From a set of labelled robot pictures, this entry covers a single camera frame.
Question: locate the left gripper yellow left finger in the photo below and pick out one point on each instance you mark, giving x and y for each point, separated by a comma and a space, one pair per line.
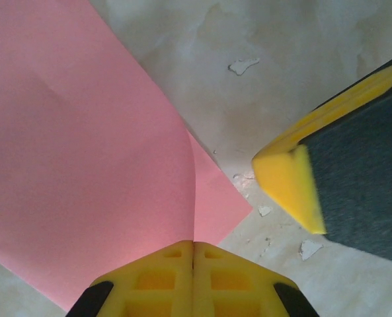
156, 284

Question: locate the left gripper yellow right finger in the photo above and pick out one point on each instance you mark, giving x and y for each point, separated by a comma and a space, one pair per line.
235, 284

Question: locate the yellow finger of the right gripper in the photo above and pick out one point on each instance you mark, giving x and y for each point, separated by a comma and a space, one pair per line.
364, 181

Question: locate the pink red cloth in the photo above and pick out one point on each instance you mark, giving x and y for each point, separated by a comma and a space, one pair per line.
83, 132

